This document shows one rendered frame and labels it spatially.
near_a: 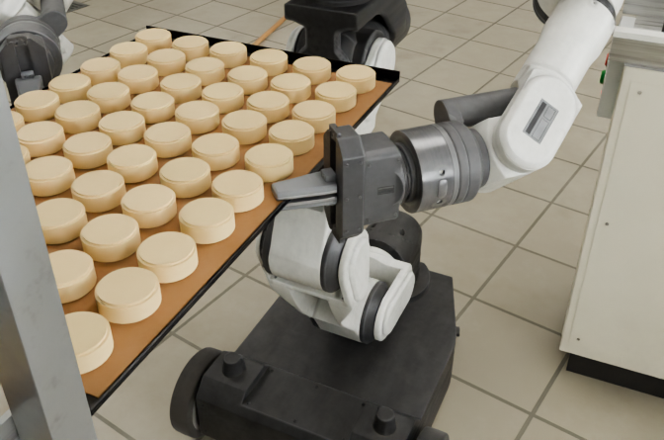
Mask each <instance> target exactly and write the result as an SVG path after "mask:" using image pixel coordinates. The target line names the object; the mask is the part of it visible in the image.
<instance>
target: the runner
mask: <svg viewBox="0 0 664 440"><path fill-rule="evenodd" d="M0 440H21V439H20V436H19V434H18V431H17V428H16V425H15V422H14V419H13V417H12V414H11V411H10V408H9V409H8V410H7V411H6V412H5V413H4V414H3V415H2V416H1V417H0Z"/></svg>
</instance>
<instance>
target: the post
mask: <svg viewBox="0 0 664 440"><path fill-rule="evenodd" d="M0 383H1V386H2V389H3V392H4V395H5V398H6V400H7V402H8V405H9V408H10V411H11V414H12V417H13V419H14V422H15V425H16V428H17V431H18V434H19V436H20V439H21V440H98V439H97V435H96V431H95V427H94V424H93V420H92V416H91V412H90V408H89V405H88V401H87V398H86V394H85V390H84V387H83V383H82V379H81V375H80V371H79V368H78V364H77V360H76V356H75V353H74V349H73V345H72V341H71V337H70V334H69V330H68V326H67V322H66V318H65V315H64V311H63V307H62V303H61V299H60V296H59V292H58V288H57V285H56V282H55V278H54V274H53V270H52V266H51V263H50V259H49V255H48V251H47V247H46V244H45V240H44V236H43V232H42V226H41V222H40V218H39V214H38V211H37V207H36V203H35V199H34V195H33V192H32V188H31V184H30V180H29V176H28V173H27V169H26V165H25V161H24V158H23V154H22V150H21V147H20V143H19V140H18V136H17V132H16V128H15V124H14V121H13V117H12V113H11V109H10V105H9V102H8V98H7V94H6V90H5V87H4V83H3V79H2V75H1V71H0Z"/></svg>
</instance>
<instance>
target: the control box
mask: <svg viewBox="0 0 664 440"><path fill-rule="evenodd" d="M635 19H636V18H633V17H626V16H622V17H621V18H620V23H619V24H618V26H619V27H626V28H633V27H634V23H635ZM606 68H607V70H606V74H605V78H604V83H603V89H602V93H601V98H600V103H599V107H598V111H597V116H598V117H601V118H607V119H611V118H612V114H613V110H614V105H615V101H616V98H617V93H618V89H619V85H620V83H619V81H620V79H621V76H622V72H623V69H624V62H618V61H611V60H608V62H607V67H606Z"/></svg>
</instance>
